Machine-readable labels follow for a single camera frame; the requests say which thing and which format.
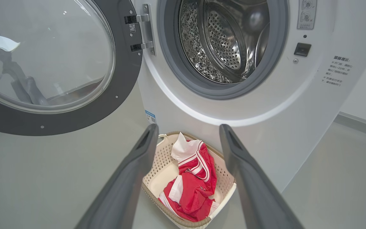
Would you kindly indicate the round black glass washer door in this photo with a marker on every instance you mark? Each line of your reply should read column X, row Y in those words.
column 125, row 82

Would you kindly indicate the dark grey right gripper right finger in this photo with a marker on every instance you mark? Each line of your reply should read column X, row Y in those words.
column 253, row 190

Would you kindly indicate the cream perforated laundry basket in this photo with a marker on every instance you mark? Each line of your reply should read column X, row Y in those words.
column 160, row 165

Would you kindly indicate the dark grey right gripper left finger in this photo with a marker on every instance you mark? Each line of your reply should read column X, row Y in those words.
column 125, row 184

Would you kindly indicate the blue energy label sticker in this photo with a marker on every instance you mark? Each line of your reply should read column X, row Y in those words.
column 150, row 117

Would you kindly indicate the white front-load washing machine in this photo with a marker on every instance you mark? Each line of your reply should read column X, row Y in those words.
column 281, row 133

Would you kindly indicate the grey warning label sticker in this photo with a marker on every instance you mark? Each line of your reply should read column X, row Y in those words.
column 307, row 16

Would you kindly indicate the red clothes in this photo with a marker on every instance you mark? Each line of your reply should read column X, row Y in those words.
column 192, row 190

